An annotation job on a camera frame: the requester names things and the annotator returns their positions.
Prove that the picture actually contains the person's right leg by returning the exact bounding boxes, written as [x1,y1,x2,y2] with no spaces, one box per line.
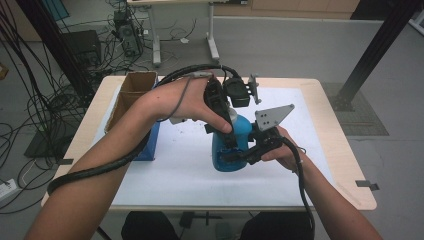
[239,211,314,240]

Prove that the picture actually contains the blue cardboard box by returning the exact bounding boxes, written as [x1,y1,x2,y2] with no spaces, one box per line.
[104,70,162,162]

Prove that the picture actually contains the black table frame bar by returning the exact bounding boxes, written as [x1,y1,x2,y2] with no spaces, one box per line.
[179,210,224,229]

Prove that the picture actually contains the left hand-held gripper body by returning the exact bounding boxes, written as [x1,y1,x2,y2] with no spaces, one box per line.
[203,73,263,124]

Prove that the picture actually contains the thick black gripper cable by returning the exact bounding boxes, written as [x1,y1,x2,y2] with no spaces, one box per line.
[46,63,243,197]
[279,136,316,240]

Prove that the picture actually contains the thick black right gripper cable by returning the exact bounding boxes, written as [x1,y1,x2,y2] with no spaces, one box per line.
[279,136,316,240]

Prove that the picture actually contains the person's left leg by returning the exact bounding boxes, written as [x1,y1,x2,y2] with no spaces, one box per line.
[121,211,181,240]

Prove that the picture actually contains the bundle of black cables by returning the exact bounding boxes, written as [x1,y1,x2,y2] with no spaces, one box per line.
[0,0,114,214]

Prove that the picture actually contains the grey floor mat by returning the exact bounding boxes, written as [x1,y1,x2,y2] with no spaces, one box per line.
[319,82,390,137]

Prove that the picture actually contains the white power strip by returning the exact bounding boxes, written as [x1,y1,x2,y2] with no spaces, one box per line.
[0,178,18,203]

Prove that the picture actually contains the blue plastic bottle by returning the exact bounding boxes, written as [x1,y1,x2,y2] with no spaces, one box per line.
[211,109,253,173]

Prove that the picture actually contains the white desk frame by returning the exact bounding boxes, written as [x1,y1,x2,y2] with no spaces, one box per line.
[126,0,231,68]

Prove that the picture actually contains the wooden cabinet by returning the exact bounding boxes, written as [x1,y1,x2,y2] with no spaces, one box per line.
[213,0,361,20]

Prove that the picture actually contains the black computer tower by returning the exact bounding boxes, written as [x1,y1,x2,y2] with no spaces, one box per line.
[113,9,144,58]

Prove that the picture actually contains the white paper sheet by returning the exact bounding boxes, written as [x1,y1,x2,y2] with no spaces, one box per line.
[89,85,334,208]

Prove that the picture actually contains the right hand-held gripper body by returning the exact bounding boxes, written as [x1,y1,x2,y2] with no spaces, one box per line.
[249,104,296,157]

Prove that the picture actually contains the person's right hand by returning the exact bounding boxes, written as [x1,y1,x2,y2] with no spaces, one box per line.
[261,125,306,174]

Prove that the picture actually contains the black metal post with base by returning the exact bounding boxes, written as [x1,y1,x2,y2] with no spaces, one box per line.
[329,0,423,113]

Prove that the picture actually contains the black box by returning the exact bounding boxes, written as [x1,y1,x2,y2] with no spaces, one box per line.
[61,29,103,68]

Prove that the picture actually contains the thick black left gripper cable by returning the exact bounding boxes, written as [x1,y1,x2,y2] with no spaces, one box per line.
[46,63,243,197]

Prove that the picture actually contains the person's left hand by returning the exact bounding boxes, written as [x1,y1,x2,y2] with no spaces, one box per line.
[141,76,234,135]

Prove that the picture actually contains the black floor plate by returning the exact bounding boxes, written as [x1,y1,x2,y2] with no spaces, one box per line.
[23,129,68,159]

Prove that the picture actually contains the thin grey cable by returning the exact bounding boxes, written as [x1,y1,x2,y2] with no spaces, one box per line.
[156,71,214,123]

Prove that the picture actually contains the person's leg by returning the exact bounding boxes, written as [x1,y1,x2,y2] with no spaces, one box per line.
[239,211,314,240]
[121,211,181,240]

